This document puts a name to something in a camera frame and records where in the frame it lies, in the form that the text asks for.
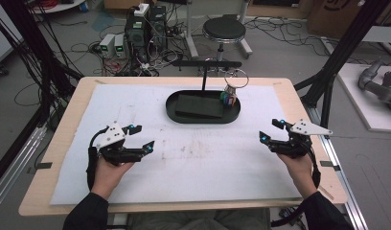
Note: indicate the black tape strip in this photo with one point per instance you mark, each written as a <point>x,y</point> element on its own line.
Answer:
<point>43,166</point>
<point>331,165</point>

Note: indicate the black frame post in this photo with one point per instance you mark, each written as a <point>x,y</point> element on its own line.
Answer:
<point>340,51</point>

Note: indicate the black round stool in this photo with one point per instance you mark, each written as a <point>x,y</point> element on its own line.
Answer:
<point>224,28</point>

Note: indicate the person's left hand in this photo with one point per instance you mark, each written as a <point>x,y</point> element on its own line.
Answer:
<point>107,177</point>

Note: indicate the white table mat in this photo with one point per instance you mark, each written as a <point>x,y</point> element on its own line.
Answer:
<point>184,172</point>

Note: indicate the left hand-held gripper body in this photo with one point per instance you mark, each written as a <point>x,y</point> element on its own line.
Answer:
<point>117,153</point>

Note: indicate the aluminium rail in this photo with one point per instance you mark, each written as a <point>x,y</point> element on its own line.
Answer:
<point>350,198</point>
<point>14,166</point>

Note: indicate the black device under table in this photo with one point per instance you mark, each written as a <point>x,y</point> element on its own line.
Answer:
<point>289,212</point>

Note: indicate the slim black computer tower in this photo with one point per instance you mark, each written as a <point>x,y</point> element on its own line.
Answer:
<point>158,25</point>

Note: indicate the black oval tray with hanger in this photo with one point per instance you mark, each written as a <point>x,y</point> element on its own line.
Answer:
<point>196,119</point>

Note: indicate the person's lap grey trousers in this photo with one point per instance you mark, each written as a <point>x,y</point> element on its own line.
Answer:
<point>196,221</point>

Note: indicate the white platform board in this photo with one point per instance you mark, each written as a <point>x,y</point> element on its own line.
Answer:
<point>353,96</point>

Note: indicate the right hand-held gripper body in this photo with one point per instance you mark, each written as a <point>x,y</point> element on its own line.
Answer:
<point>295,147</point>

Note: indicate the grey bench power supply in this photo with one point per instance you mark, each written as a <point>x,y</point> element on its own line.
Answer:
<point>119,47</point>
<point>106,46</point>

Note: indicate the white metal stand legs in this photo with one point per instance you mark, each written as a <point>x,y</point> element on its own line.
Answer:
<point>192,41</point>

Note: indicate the person's right hand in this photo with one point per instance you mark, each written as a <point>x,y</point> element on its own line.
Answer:
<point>302,174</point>

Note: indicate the white power strip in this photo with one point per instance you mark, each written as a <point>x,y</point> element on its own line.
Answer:
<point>141,9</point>

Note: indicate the brown cardboard box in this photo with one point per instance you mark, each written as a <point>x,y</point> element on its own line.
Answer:
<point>331,19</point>

